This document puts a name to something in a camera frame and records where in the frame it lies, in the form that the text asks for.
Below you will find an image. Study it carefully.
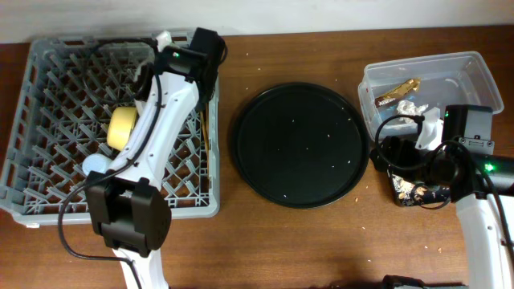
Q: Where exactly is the round black tray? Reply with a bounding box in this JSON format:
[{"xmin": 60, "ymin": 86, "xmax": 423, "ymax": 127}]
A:
[{"xmin": 230, "ymin": 82, "xmax": 369, "ymax": 209}]

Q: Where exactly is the brown snack wrapper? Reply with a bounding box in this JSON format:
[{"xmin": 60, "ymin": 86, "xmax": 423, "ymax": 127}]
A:
[{"xmin": 374, "ymin": 78, "xmax": 421, "ymax": 108}]

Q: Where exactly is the peanut shells food waste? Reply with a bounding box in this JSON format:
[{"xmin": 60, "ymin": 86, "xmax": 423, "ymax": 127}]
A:
[{"xmin": 393, "ymin": 176, "xmax": 428, "ymax": 201}]

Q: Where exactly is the grey dishwasher rack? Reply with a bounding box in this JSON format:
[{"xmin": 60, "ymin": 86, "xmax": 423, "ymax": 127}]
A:
[{"xmin": 1, "ymin": 37, "xmax": 221, "ymax": 228}]

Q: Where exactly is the blue cup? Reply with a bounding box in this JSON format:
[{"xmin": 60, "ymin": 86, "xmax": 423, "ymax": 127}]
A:
[{"xmin": 82, "ymin": 153, "xmax": 112, "ymax": 177}]

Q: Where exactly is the white tissue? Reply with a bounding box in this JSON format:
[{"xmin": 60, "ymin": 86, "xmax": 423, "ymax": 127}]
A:
[{"xmin": 397, "ymin": 100, "xmax": 429, "ymax": 116}]

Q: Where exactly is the black rectangular bin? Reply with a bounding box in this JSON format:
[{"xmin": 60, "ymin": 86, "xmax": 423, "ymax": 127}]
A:
[{"xmin": 386, "ymin": 169, "xmax": 451, "ymax": 210}]

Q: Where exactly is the yellow bowl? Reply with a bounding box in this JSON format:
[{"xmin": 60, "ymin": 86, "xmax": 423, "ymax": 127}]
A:
[{"xmin": 107, "ymin": 107, "xmax": 137, "ymax": 151}]

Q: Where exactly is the clear plastic bin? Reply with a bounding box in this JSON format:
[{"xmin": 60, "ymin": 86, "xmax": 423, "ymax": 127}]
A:
[{"xmin": 358, "ymin": 51, "xmax": 504, "ymax": 138}]

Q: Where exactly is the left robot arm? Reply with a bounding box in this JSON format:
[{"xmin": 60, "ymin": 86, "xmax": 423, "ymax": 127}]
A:
[{"xmin": 84, "ymin": 28, "xmax": 226, "ymax": 288}]

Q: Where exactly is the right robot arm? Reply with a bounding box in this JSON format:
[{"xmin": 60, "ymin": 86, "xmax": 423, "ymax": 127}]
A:
[{"xmin": 370, "ymin": 104, "xmax": 513, "ymax": 288}]

